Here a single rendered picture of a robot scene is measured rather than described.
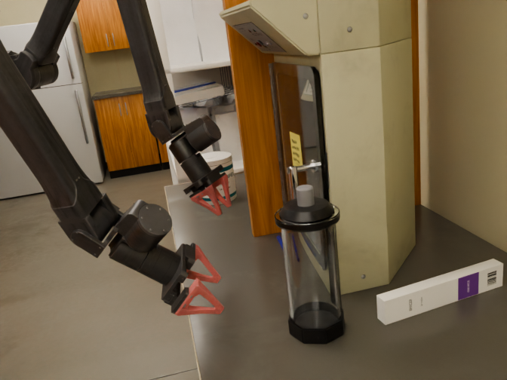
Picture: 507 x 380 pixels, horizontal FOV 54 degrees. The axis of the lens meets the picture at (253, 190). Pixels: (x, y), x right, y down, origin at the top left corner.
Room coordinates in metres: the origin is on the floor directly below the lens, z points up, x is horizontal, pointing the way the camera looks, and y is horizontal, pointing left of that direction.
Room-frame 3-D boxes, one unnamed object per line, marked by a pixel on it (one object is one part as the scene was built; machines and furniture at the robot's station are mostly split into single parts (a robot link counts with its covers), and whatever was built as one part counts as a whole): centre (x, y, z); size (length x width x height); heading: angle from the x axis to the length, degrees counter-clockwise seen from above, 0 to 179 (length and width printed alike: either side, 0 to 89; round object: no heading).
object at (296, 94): (1.03, -0.11, 1.19); 0.30 x 0.01 x 0.40; 10
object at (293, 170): (0.92, -0.10, 1.17); 0.05 x 0.03 x 0.10; 100
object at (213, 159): (1.59, 0.12, 1.02); 0.13 x 0.13 x 0.15
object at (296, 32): (1.02, -0.06, 1.46); 0.32 x 0.12 x 0.10; 11
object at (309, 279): (0.77, -0.08, 1.06); 0.11 x 0.11 x 0.21
